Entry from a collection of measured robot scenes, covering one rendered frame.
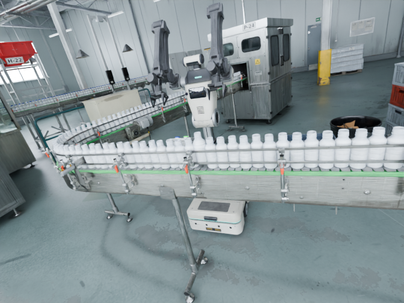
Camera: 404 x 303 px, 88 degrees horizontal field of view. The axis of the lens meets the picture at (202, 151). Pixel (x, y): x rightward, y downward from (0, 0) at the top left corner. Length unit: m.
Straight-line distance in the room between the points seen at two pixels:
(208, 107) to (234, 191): 0.84
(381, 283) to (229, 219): 1.08
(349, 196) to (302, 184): 0.20
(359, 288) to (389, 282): 0.20
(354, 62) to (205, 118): 9.07
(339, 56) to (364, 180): 9.34
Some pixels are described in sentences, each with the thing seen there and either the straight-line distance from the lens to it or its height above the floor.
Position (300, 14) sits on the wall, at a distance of 13.03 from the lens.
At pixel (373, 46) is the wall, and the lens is 13.58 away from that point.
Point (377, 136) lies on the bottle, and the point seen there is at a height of 1.14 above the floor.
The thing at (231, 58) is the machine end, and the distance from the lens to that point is 4.88.
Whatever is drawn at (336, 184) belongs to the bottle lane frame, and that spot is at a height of 0.94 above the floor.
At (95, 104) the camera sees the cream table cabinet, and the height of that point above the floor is 1.09.
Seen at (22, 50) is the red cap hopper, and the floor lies 2.59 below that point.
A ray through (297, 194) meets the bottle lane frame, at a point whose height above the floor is 0.88.
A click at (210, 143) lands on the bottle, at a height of 1.14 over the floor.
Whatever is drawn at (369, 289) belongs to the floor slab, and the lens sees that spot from 1.95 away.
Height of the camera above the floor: 1.53
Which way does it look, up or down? 23 degrees down
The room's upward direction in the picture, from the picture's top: 11 degrees counter-clockwise
